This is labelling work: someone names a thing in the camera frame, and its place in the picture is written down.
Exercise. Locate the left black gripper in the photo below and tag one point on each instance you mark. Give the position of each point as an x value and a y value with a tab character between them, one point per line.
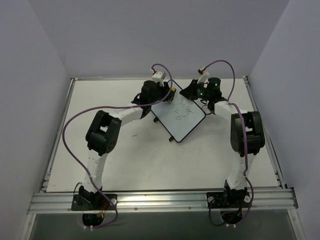
164	89

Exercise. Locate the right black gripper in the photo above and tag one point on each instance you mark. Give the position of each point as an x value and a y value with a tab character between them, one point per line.
192	88

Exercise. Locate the small whiteboard black frame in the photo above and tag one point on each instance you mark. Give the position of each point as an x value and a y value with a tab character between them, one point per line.
179	116

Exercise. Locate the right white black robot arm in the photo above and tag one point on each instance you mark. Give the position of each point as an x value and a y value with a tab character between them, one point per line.
246	132

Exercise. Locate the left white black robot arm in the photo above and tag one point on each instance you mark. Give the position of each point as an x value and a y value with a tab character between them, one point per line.
103	133

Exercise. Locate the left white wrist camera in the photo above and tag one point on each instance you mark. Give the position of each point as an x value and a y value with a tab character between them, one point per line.
158	77

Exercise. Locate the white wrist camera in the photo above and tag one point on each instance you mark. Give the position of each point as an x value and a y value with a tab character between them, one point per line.
158	77
203	75

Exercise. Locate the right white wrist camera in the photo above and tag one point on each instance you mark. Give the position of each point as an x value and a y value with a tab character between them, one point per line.
203	75

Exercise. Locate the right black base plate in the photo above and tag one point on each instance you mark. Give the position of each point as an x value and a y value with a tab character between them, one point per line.
231	200

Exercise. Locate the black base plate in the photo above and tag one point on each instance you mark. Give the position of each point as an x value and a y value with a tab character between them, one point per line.
231	200
110	201

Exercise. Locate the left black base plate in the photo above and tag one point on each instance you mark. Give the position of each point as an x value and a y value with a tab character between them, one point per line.
110	201

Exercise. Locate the aluminium front rail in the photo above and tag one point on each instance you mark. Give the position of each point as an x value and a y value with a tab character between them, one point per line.
264	198

